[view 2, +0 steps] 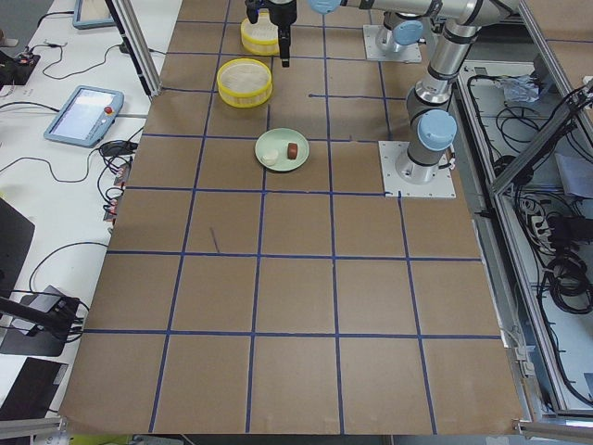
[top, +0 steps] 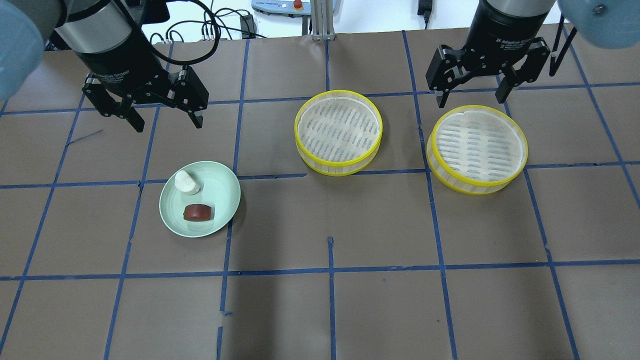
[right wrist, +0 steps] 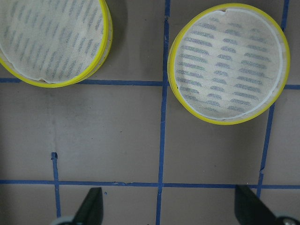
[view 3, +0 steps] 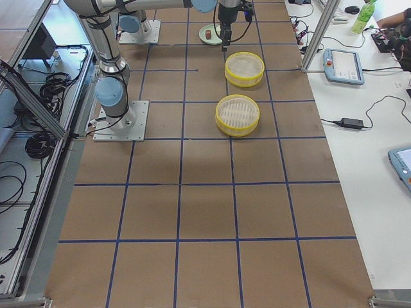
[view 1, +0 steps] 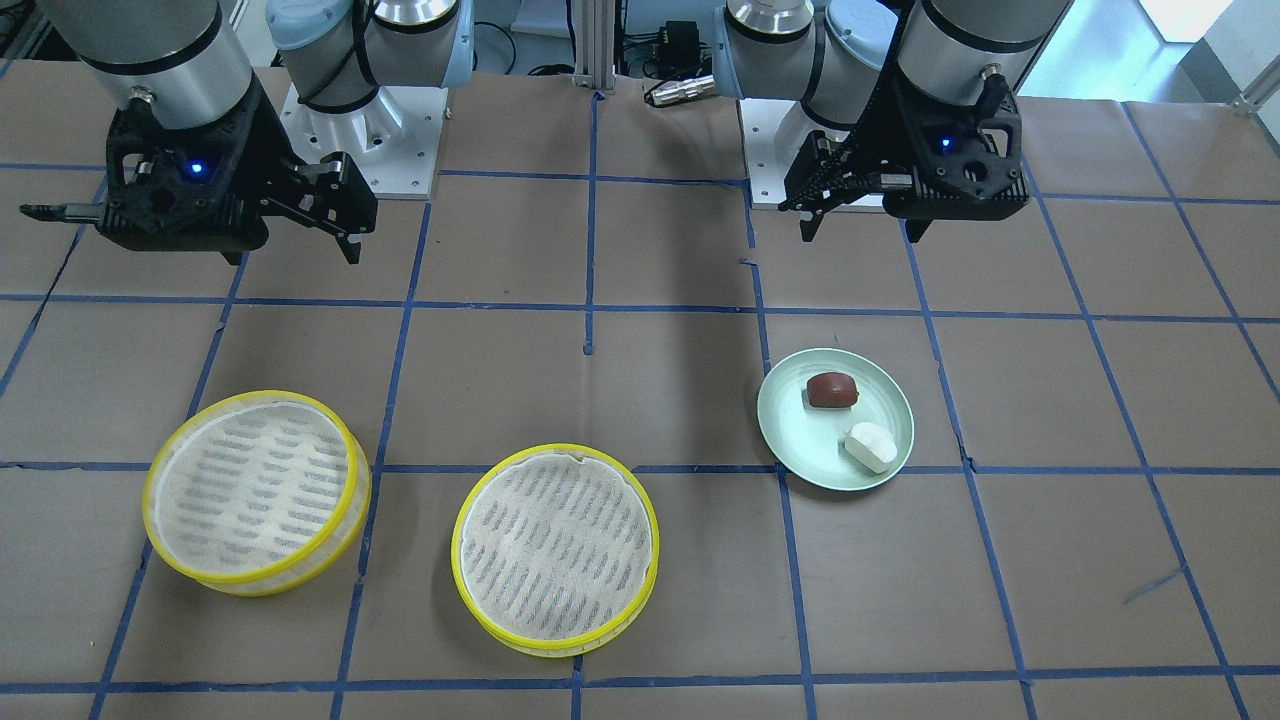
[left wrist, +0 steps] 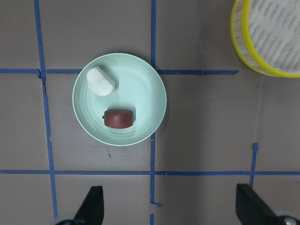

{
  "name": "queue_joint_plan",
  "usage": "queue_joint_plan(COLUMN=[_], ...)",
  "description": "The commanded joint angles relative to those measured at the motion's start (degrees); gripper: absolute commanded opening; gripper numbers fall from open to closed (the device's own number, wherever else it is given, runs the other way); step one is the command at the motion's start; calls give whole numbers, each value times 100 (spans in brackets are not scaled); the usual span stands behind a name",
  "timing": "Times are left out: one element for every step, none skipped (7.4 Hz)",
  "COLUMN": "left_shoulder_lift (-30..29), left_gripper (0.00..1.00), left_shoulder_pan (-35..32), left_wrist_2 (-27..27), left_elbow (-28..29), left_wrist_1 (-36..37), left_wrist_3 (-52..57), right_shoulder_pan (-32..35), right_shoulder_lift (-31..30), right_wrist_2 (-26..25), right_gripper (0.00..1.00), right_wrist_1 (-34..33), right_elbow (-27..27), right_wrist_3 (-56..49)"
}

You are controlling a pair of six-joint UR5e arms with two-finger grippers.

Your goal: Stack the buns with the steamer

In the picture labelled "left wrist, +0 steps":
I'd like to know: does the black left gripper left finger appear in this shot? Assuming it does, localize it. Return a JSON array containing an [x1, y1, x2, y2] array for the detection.
[[74, 186, 104, 225]]

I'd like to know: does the white steamed bun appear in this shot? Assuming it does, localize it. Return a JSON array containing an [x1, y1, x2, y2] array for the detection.
[[86, 67, 116, 97]]

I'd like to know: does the yellow bamboo steamer basket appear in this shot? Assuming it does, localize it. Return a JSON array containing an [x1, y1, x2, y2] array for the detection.
[[230, 0, 300, 78]]

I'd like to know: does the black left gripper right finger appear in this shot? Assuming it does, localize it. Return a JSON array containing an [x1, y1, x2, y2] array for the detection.
[[235, 184, 278, 225]]

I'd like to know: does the pale green round plate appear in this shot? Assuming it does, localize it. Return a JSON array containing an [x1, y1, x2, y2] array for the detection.
[[72, 53, 167, 146]]

